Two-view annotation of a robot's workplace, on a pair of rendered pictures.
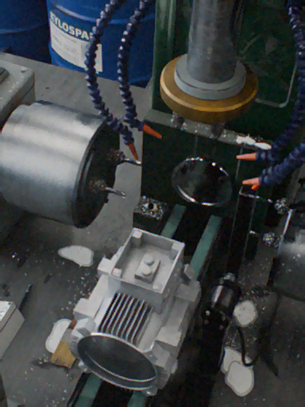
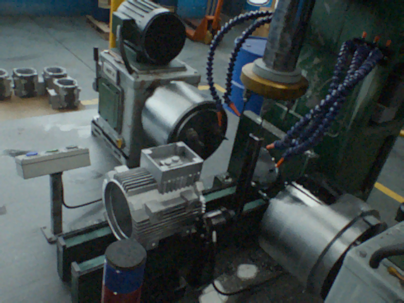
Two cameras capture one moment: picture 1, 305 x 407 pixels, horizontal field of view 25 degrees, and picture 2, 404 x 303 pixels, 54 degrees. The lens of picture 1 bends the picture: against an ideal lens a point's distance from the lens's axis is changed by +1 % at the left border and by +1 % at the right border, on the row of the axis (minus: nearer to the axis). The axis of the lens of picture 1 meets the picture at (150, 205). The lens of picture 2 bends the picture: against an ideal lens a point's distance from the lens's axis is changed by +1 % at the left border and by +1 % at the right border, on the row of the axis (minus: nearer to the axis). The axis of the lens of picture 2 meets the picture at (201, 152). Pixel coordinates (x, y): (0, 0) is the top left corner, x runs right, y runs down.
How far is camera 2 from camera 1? 0.65 m
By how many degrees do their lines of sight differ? 28
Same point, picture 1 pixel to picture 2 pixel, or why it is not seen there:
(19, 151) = (160, 96)
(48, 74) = (232, 118)
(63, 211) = (164, 138)
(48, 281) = not seen: hidden behind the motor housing
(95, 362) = (113, 215)
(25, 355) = (98, 214)
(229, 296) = (218, 218)
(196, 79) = (262, 65)
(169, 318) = (165, 201)
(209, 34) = (276, 28)
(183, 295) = (185, 194)
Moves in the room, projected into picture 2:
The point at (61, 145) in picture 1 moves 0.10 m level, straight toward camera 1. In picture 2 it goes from (182, 99) to (166, 108)
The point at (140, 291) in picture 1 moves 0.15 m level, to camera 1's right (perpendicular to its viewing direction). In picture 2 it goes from (153, 167) to (204, 196)
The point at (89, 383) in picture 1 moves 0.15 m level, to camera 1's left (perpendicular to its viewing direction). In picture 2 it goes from (104, 228) to (66, 202)
